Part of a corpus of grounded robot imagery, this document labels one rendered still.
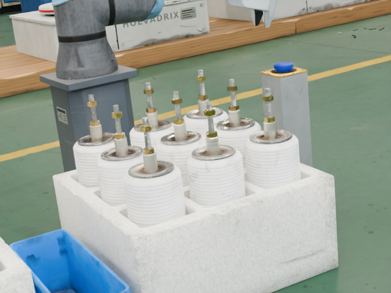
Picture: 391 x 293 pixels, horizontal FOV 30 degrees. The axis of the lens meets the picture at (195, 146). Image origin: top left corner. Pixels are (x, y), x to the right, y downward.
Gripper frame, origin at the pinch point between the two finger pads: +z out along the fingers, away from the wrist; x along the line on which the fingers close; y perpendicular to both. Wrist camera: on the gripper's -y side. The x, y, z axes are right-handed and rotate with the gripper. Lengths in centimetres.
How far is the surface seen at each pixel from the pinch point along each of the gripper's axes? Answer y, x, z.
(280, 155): 1.4, 4.8, 22.9
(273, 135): 0.5, 1.2, 20.3
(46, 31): -2, -218, 25
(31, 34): 2, -238, 28
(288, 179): 0.2, 4.9, 27.6
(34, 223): 38, -50, 46
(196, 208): 18.2, 6.4, 28.1
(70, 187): 33.9, -17.7, 28.2
